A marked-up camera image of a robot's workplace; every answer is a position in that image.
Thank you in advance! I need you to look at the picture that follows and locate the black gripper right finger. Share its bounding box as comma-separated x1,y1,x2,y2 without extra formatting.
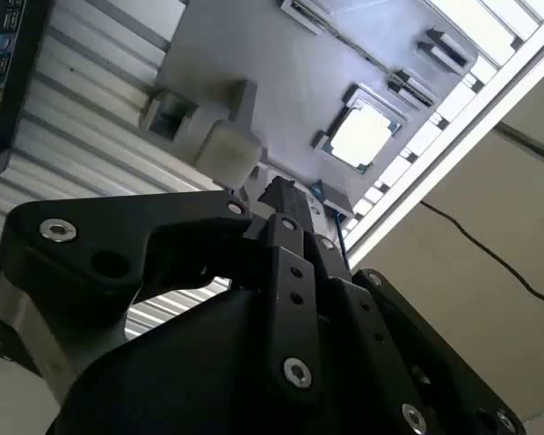
281,179,527,435

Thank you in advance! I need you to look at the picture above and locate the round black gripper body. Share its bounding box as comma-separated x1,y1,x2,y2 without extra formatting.
44,288,391,435

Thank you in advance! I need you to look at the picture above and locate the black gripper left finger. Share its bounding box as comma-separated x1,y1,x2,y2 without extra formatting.
0,177,326,403

